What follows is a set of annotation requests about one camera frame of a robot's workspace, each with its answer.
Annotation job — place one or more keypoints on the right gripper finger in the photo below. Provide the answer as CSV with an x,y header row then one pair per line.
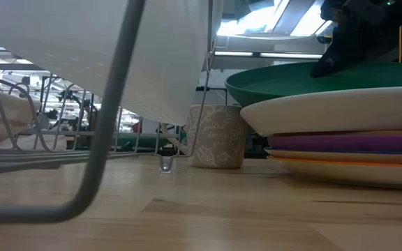
x,y
330,62

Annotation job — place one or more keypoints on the plain white plate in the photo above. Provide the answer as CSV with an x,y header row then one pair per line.
x,y
326,111

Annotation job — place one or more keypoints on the dark green plate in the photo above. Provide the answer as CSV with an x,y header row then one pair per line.
x,y
274,83

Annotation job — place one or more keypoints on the purple plate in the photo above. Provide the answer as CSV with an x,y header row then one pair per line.
x,y
344,143

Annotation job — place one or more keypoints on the orange patterned plate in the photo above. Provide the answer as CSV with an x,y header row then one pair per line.
x,y
344,174

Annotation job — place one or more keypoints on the long ceiling light fixture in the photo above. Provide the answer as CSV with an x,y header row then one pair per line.
x,y
274,54

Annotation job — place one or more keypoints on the grey floral print mug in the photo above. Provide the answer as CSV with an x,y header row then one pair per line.
x,y
218,139

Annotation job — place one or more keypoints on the translucent plastic utensil holder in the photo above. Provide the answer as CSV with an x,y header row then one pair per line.
x,y
82,42

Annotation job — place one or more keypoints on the black background station frame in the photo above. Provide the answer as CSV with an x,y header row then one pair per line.
x,y
211,89

